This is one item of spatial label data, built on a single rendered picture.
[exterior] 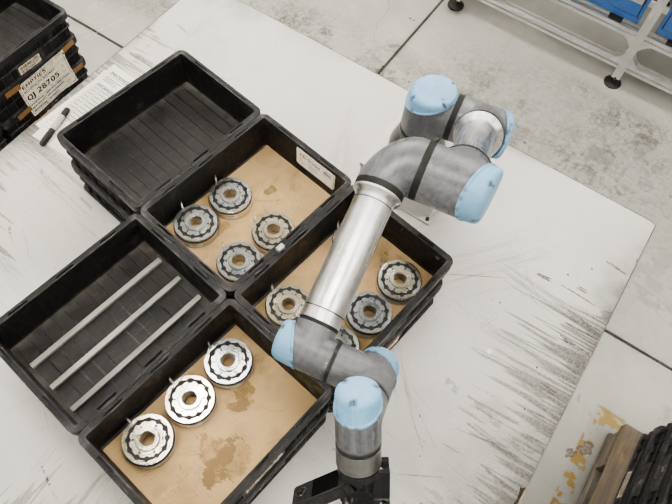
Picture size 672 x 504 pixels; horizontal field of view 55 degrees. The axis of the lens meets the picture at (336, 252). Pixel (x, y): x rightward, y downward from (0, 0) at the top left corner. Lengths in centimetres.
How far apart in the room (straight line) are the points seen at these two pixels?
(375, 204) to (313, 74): 94
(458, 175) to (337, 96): 87
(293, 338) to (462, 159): 44
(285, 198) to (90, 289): 50
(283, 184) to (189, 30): 74
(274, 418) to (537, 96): 215
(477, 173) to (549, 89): 202
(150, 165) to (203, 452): 73
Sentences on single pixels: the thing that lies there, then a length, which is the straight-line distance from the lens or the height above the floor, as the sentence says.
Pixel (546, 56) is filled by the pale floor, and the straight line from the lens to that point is 331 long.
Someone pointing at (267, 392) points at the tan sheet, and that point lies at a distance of 140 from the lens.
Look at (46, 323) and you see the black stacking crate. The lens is 155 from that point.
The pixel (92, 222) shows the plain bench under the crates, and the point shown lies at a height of 70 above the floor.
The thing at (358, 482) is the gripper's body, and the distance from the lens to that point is 110.
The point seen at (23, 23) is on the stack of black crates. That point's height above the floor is 49.
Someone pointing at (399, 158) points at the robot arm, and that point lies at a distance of 117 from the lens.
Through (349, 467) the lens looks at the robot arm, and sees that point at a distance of 108.
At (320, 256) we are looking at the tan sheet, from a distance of 152.
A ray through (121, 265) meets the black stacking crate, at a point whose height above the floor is 83.
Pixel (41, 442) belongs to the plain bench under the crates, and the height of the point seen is 70.
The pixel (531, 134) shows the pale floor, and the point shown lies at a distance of 297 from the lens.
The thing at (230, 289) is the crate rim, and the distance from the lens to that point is 138.
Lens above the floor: 218
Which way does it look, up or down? 62 degrees down
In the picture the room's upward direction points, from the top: 7 degrees clockwise
